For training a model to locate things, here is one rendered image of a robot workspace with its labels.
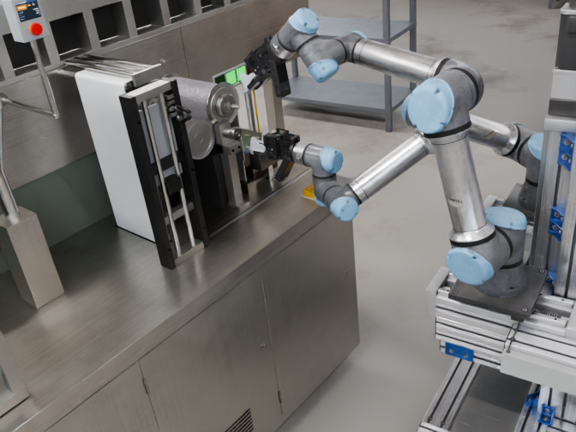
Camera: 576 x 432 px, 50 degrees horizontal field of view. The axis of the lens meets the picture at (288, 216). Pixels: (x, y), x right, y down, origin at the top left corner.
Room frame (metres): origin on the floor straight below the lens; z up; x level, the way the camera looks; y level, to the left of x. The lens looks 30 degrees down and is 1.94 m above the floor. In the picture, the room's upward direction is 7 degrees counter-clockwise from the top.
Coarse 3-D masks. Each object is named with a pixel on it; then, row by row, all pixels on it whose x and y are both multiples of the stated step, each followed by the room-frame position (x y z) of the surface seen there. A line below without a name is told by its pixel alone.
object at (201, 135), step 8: (192, 120) 1.88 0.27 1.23; (200, 120) 1.88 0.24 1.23; (192, 128) 1.84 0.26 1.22; (200, 128) 1.87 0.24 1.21; (208, 128) 1.90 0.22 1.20; (192, 136) 1.84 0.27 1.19; (200, 136) 1.86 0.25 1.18; (208, 136) 1.89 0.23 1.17; (192, 144) 1.84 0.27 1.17; (200, 144) 1.86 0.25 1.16; (208, 144) 1.89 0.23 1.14; (192, 152) 1.83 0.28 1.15; (200, 152) 1.86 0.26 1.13; (208, 152) 1.88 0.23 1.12
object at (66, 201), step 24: (72, 168) 1.88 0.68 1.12; (96, 168) 1.94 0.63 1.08; (24, 192) 1.75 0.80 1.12; (48, 192) 1.80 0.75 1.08; (72, 192) 1.86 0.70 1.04; (96, 192) 1.92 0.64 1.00; (48, 216) 1.79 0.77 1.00; (72, 216) 1.84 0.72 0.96; (96, 216) 1.90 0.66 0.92; (48, 240) 1.77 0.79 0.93; (0, 264) 1.64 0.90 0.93
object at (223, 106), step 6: (222, 96) 1.93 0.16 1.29; (228, 96) 1.94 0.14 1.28; (216, 102) 1.92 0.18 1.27; (222, 102) 1.92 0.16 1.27; (228, 102) 1.94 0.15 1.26; (234, 102) 1.95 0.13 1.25; (216, 108) 1.91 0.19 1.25; (222, 108) 1.91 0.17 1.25; (228, 108) 1.93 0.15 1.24; (222, 114) 1.91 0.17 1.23; (228, 114) 1.93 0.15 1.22
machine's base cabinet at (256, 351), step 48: (336, 240) 1.92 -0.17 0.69; (240, 288) 1.55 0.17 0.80; (288, 288) 1.71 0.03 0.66; (336, 288) 1.90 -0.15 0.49; (192, 336) 1.40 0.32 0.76; (240, 336) 1.53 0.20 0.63; (288, 336) 1.69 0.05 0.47; (336, 336) 1.88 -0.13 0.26; (144, 384) 1.26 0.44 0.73; (192, 384) 1.37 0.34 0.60; (240, 384) 1.50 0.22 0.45; (288, 384) 1.66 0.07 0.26
